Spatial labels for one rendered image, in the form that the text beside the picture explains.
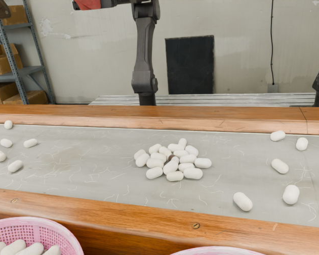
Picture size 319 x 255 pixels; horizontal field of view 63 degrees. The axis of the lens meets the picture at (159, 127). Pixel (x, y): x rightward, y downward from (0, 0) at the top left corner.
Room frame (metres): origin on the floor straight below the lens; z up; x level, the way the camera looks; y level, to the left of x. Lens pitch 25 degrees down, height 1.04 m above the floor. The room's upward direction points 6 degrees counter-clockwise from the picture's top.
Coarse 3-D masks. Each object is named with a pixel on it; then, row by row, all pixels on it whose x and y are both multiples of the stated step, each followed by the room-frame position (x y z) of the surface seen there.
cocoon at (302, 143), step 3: (300, 138) 0.47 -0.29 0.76; (303, 138) 0.46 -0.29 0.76; (297, 141) 0.46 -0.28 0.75; (300, 141) 0.45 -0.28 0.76; (303, 141) 0.45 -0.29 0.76; (306, 141) 0.45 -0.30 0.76; (297, 144) 0.45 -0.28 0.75; (300, 144) 0.45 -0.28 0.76; (303, 144) 0.44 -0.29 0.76; (306, 144) 0.45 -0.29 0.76; (297, 147) 0.45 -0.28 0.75; (300, 147) 0.44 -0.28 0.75; (303, 147) 0.44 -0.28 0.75; (306, 147) 0.44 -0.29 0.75
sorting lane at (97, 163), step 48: (0, 144) 0.62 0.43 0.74; (48, 144) 0.59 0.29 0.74; (96, 144) 0.57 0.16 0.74; (144, 144) 0.54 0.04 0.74; (192, 144) 0.52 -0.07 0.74; (240, 144) 0.50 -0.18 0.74; (288, 144) 0.48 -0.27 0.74; (48, 192) 0.39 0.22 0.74; (96, 192) 0.38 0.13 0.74; (144, 192) 0.37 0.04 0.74; (192, 192) 0.35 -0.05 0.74
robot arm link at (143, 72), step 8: (136, 8) 1.02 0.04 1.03; (144, 8) 1.01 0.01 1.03; (152, 8) 1.00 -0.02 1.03; (136, 16) 1.00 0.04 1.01; (144, 16) 1.01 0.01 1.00; (152, 16) 0.99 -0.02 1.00; (136, 24) 1.00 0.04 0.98; (144, 24) 0.98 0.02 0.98; (152, 24) 1.00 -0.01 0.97; (144, 32) 0.97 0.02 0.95; (152, 32) 1.00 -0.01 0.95; (144, 40) 0.96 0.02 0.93; (144, 48) 0.94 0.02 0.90; (136, 56) 0.94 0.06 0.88; (144, 56) 0.93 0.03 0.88; (136, 64) 0.92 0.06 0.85; (144, 64) 0.91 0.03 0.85; (136, 72) 0.90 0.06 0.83; (144, 72) 0.90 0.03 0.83; (152, 72) 0.93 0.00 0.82; (136, 80) 0.89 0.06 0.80; (144, 80) 0.88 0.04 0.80; (136, 88) 0.89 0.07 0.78; (144, 88) 0.88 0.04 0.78
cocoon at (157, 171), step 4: (152, 168) 0.41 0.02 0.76; (156, 168) 0.41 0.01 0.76; (160, 168) 0.41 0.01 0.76; (148, 172) 0.40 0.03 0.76; (152, 172) 0.40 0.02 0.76; (156, 172) 0.40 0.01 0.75; (160, 172) 0.40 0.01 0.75; (148, 176) 0.40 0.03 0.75; (152, 176) 0.40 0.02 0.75; (156, 176) 0.40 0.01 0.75
